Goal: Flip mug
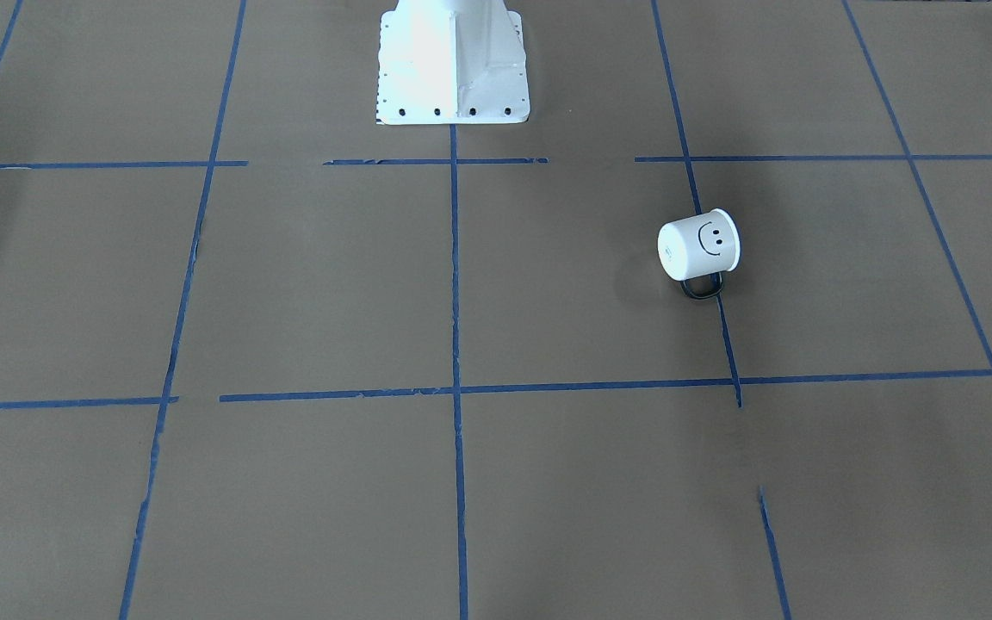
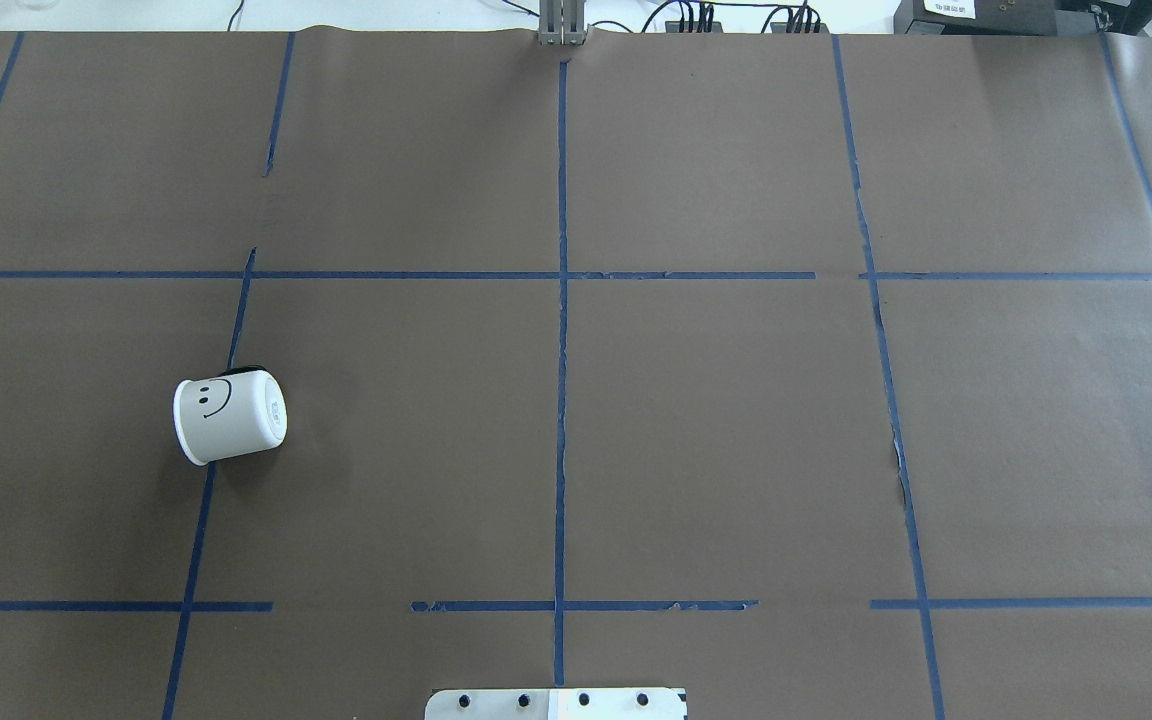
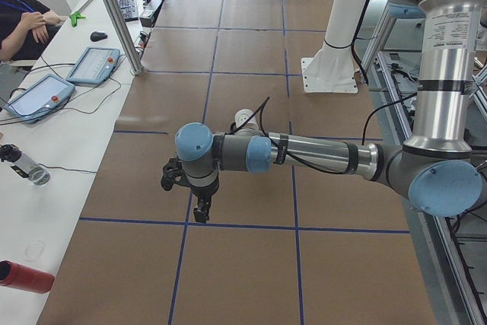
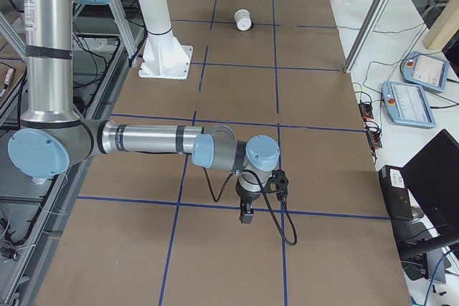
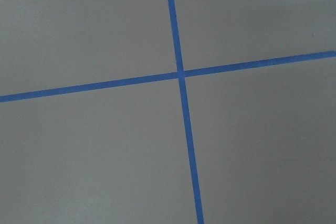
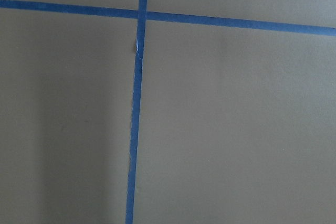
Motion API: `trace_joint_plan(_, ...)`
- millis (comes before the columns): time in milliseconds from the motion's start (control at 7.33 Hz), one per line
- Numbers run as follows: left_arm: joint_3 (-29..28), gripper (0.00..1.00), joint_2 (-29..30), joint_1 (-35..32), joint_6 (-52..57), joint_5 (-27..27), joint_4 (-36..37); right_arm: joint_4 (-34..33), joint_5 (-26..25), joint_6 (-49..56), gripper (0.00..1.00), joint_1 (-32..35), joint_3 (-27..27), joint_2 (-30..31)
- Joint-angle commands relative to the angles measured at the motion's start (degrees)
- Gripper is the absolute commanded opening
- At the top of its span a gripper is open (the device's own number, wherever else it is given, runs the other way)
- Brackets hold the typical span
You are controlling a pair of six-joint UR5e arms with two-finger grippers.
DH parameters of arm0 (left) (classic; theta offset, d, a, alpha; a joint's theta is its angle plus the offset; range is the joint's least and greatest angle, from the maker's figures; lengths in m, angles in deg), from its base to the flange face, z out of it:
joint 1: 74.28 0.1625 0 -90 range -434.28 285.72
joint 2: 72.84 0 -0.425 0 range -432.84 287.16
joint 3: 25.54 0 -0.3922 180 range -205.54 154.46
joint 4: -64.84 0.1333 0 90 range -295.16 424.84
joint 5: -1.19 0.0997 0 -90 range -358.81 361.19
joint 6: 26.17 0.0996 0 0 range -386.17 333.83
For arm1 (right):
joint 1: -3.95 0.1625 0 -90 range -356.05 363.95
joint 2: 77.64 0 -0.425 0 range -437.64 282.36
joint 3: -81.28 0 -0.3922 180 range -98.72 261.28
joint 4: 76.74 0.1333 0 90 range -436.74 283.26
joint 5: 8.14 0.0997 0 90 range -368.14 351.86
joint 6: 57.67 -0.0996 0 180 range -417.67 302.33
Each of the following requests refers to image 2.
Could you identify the white smiley face mug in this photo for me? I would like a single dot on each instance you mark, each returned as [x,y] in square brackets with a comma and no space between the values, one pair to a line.
[236,413]

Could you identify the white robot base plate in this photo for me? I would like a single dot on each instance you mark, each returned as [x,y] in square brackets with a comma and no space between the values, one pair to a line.
[559,703]

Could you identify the grey aluminium post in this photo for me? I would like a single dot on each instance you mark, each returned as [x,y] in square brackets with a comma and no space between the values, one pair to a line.
[562,23]

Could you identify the black power strip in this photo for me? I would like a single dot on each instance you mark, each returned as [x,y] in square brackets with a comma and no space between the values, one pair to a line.
[799,19]
[694,17]

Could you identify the black box with label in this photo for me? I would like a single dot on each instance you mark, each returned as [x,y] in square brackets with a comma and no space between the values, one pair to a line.
[1001,18]

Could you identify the black power strip left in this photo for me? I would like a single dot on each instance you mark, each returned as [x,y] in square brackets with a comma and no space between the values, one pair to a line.
[694,17]

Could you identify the black power strip right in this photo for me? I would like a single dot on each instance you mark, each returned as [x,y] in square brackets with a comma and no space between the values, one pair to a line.
[799,19]

